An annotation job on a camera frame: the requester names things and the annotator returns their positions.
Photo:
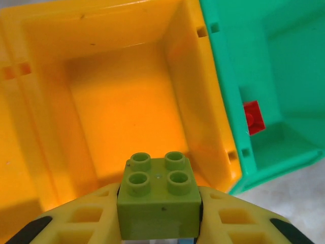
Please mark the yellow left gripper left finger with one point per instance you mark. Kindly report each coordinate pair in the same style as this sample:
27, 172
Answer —
76, 223

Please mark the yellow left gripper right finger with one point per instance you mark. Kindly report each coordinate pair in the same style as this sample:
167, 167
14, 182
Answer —
241, 228

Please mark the green 2x2 lego brick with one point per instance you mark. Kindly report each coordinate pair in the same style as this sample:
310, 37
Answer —
157, 211

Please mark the red 2x2 lego brick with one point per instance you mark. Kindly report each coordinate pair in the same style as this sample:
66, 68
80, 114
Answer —
254, 111

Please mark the yellow plastic bin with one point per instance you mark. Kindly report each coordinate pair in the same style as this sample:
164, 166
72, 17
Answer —
114, 101
6, 101

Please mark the green plastic bin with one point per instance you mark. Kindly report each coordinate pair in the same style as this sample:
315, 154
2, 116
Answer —
292, 63

